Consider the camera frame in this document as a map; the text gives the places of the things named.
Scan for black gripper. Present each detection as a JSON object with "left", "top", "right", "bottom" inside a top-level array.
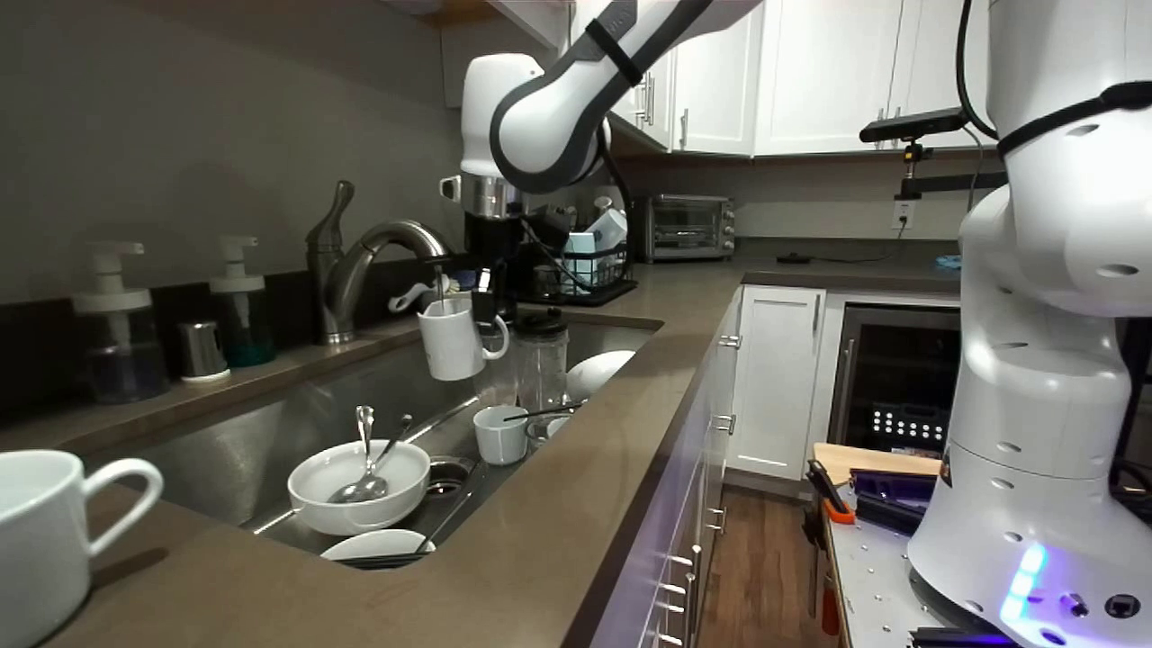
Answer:
[{"left": 442, "top": 208, "right": 528, "bottom": 324}]

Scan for white ceramic mug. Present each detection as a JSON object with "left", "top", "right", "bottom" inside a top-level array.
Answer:
[
  {"left": 0, "top": 448, "right": 166, "bottom": 648},
  {"left": 415, "top": 293, "right": 516, "bottom": 384}
]

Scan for small grey utensil bowl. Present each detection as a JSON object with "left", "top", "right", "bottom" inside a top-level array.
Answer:
[{"left": 387, "top": 275, "right": 466, "bottom": 317}]

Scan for clear blender jar black lid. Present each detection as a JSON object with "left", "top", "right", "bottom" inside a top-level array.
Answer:
[{"left": 511, "top": 308, "right": 576, "bottom": 411}]

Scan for pale blue cup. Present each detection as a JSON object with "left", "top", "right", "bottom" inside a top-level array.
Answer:
[{"left": 558, "top": 228, "right": 605, "bottom": 300}]

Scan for brushed steel kitchen faucet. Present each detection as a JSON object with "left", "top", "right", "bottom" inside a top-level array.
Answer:
[{"left": 303, "top": 178, "right": 457, "bottom": 354}]

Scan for spoon in small cup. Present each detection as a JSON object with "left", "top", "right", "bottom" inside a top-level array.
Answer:
[{"left": 501, "top": 401, "right": 583, "bottom": 424}]

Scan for small white cup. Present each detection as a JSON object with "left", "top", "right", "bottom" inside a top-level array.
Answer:
[{"left": 468, "top": 401, "right": 534, "bottom": 470}]

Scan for wide white ceramic bowl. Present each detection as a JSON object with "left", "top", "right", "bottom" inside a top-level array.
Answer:
[{"left": 283, "top": 436, "right": 432, "bottom": 542}]

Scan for dark countertop appliance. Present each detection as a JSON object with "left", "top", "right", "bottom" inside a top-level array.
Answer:
[{"left": 643, "top": 190, "right": 741, "bottom": 264}]

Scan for metal spoon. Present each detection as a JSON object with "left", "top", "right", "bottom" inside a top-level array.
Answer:
[{"left": 333, "top": 411, "right": 418, "bottom": 509}]

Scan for soap dispenser green liquid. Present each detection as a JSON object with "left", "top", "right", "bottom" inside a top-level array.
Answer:
[{"left": 208, "top": 234, "right": 276, "bottom": 372}]

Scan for white plate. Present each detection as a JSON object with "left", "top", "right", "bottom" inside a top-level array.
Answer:
[{"left": 316, "top": 527, "right": 439, "bottom": 568}]

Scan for small metal cup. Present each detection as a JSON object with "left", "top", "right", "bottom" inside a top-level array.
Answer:
[{"left": 177, "top": 317, "right": 235, "bottom": 388}]

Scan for grey lower kitchen cabinets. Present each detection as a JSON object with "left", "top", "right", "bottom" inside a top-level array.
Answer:
[{"left": 587, "top": 300, "right": 741, "bottom": 648}]

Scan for stainless steel sink basin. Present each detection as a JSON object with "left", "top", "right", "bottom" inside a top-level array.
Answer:
[{"left": 118, "top": 315, "right": 669, "bottom": 573}]

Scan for white cabinet door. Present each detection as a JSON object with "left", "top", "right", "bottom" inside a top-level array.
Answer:
[{"left": 732, "top": 280, "right": 827, "bottom": 482}]

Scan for clear soap dispenser white pump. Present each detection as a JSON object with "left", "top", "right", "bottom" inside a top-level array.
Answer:
[{"left": 70, "top": 243, "right": 166, "bottom": 408}]

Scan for white upper cabinets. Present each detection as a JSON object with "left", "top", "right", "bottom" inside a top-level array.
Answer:
[{"left": 437, "top": 0, "right": 1002, "bottom": 159}]

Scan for orange black clamp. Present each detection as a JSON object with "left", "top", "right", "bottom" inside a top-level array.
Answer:
[{"left": 802, "top": 458, "right": 861, "bottom": 531}]

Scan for black glass wine cooler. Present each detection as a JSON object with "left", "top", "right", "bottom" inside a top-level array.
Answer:
[{"left": 823, "top": 300, "right": 966, "bottom": 458}]

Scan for wooden board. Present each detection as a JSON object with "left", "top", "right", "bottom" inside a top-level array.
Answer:
[{"left": 809, "top": 440, "right": 947, "bottom": 488}]

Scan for white perforated robot table top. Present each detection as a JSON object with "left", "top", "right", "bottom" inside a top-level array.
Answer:
[{"left": 822, "top": 478, "right": 1002, "bottom": 648}]

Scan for black wire dish rack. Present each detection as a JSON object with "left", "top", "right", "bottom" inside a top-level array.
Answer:
[{"left": 527, "top": 230, "right": 641, "bottom": 311}]

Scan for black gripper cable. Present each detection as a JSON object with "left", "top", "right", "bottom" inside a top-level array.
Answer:
[{"left": 520, "top": 113, "right": 641, "bottom": 293}]

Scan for black aluminium rail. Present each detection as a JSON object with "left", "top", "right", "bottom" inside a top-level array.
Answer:
[{"left": 852, "top": 470, "right": 945, "bottom": 533}]

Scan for black camera on stand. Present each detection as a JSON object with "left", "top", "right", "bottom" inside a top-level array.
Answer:
[{"left": 857, "top": 106, "right": 1015, "bottom": 201}]

